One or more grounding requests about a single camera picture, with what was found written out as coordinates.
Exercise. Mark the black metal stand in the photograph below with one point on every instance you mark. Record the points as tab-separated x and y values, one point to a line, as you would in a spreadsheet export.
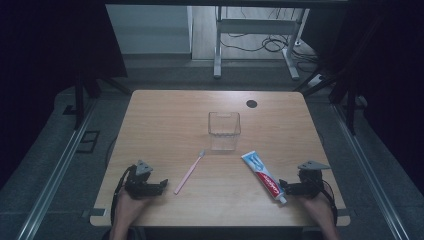
79	100
350	100

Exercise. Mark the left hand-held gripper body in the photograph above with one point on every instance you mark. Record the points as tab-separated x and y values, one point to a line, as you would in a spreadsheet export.
140	185

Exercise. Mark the person's left hand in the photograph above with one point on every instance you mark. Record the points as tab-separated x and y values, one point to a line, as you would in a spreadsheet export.
128	208

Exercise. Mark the aluminium floor rail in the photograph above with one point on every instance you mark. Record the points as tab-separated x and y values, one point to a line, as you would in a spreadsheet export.
370	173
56	173

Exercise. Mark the grey tape strip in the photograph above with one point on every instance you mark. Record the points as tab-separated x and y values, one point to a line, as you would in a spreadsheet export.
96	212
343	212

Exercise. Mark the toothpaste tube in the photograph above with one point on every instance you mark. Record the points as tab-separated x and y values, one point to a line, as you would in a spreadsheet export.
265	176

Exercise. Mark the white desk frame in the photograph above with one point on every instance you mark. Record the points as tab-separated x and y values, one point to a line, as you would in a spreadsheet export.
255	26

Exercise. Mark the person's right hand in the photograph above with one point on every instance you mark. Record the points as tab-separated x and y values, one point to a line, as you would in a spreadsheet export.
318	208

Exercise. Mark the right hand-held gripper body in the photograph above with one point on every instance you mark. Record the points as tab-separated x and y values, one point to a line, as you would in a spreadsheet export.
310	183

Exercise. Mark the pink toothbrush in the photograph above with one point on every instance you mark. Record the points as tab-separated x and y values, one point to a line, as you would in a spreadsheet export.
188	175

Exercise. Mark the black round table grommet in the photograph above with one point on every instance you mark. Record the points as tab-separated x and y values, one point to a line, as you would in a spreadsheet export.
251	103

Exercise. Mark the white power strip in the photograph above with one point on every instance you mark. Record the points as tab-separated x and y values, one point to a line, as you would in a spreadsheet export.
316	80

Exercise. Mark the clear plastic cup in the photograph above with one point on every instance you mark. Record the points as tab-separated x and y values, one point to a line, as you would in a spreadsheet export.
224	131

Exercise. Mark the dark curtain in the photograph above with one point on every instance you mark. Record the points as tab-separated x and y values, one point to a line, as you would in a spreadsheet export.
390	83
50	66

